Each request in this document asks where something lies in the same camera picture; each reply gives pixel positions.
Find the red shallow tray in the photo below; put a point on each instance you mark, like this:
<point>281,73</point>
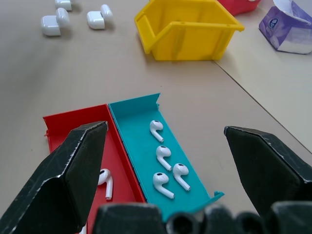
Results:
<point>117,158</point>

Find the red plastic storage bin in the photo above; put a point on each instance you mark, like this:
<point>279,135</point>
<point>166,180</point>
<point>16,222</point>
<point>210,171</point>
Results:
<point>237,6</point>

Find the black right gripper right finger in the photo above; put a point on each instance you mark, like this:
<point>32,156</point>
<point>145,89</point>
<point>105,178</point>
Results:
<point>270,170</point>

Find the purple tissue pack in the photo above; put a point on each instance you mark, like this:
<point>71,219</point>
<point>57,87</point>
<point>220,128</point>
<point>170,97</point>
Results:
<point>285,29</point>

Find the teal shallow tray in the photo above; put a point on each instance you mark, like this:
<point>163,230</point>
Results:
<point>141,146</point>

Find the yellow plastic storage bin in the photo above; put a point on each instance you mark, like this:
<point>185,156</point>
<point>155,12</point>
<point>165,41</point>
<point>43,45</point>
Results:
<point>185,36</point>

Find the white earbud case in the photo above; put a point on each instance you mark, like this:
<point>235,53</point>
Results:
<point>97,18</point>
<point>52,23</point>
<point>64,3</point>

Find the white earbud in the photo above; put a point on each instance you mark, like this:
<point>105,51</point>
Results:
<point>162,153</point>
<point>180,171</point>
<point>156,129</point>
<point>106,180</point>
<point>160,182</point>

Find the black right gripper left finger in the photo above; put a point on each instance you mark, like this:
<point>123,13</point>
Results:
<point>48,192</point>

